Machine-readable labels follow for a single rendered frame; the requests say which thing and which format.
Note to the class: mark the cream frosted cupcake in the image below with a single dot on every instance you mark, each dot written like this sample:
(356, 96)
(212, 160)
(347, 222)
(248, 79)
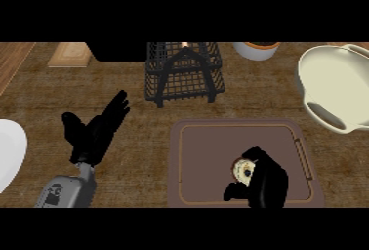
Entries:
(241, 171)

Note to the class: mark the white plate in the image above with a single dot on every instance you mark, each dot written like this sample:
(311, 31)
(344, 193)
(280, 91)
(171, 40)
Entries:
(9, 153)

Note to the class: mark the brown tray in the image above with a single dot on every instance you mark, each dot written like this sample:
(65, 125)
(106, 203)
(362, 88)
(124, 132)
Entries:
(226, 156)

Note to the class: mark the white plant pot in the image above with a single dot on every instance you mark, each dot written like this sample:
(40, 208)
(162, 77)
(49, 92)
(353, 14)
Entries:
(255, 50)

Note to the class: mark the black appliance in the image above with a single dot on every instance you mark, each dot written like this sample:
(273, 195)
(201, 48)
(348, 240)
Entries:
(117, 51)

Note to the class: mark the pale wooden block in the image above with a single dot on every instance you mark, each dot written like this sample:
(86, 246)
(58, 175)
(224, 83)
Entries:
(69, 54)

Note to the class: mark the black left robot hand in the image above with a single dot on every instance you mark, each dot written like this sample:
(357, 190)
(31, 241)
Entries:
(93, 133)

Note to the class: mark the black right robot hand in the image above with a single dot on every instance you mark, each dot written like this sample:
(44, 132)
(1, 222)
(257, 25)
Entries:
(267, 182)

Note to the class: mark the cream oval pot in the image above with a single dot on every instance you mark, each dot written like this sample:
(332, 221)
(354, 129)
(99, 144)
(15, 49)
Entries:
(331, 84)

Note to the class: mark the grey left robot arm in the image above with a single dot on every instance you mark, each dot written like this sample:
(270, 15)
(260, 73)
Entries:
(66, 192)

